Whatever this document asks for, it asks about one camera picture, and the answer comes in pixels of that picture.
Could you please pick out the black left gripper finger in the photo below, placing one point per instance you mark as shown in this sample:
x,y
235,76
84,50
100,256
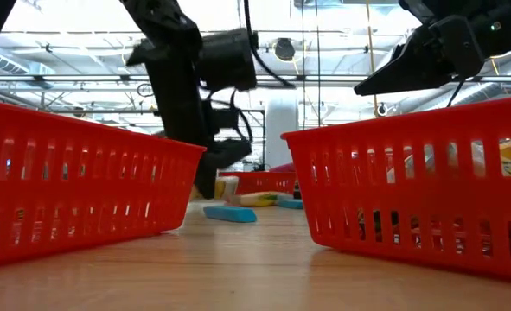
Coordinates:
x,y
206,177
233,153

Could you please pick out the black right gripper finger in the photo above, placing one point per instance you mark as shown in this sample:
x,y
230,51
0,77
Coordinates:
x,y
410,47
404,80

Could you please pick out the blue rectangular eraser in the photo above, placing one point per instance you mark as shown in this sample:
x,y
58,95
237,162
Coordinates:
x,y
230,213
290,203

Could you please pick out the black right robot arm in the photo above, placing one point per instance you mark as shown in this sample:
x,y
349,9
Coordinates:
x,y
497,21

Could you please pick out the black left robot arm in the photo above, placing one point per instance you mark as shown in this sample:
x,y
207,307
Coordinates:
x,y
160,21

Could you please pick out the small round ceiling device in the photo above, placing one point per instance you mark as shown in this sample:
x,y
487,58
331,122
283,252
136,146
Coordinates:
x,y
381,109

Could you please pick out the red plastic slotted basket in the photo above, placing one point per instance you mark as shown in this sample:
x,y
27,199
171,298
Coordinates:
x,y
86,194
410,203
259,182

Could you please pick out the white building column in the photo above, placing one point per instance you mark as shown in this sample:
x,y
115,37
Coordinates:
x,y
282,129

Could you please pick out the black round ceiling device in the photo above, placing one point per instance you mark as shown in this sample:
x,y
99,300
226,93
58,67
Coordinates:
x,y
284,49

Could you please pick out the black metal rack frame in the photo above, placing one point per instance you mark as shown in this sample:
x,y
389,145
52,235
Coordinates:
x,y
263,138

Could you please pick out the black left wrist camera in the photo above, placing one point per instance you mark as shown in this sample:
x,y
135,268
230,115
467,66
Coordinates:
x,y
229,60

